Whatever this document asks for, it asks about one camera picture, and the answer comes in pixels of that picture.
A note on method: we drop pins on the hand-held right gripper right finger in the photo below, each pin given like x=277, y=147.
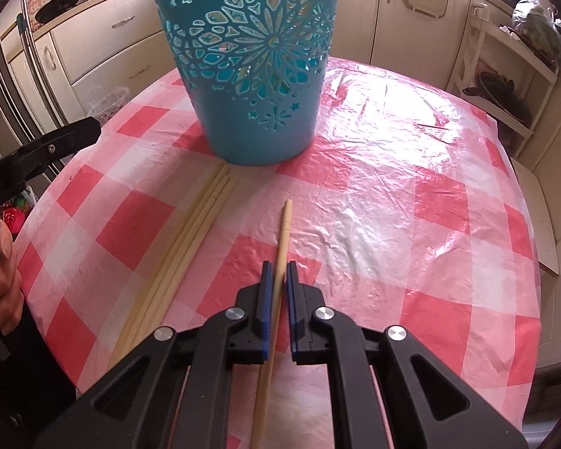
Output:
x=293, y=322

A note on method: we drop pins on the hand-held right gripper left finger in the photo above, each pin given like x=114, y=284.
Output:
x=265, y=318

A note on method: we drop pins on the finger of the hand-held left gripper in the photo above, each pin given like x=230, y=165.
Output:
x=51, y=147

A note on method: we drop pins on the single wooden chopstick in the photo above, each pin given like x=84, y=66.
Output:
x=284, y=234

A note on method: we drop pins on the bundle of wooden chopsticks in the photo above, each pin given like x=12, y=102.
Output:
x=201, y=215

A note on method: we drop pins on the blue perforated plastic basket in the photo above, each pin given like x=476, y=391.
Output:
x=243, y=117

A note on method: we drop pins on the person's left hand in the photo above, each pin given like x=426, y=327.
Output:
x=4, y=290

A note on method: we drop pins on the red strawberry toy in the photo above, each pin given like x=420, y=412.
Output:
x=14, y=217

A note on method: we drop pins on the floral bin with plastic bag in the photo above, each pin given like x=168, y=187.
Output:
x=107, y=105

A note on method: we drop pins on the grey refrigerator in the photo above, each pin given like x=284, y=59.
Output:
x=9, y=79

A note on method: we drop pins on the pink checked plastic tablecloth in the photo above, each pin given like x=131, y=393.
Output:
x=402, y=243

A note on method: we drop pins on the black frying pan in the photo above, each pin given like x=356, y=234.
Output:
x=58, y=2

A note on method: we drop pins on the wooden stool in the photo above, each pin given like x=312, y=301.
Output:
x=537, y=215

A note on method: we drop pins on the dark wok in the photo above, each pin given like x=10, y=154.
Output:
x=500, y=96

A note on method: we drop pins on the white trolley rack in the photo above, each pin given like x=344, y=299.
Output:
x=470, y=46

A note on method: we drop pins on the bagged green vegetables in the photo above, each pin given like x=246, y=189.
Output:
x=540, y=28

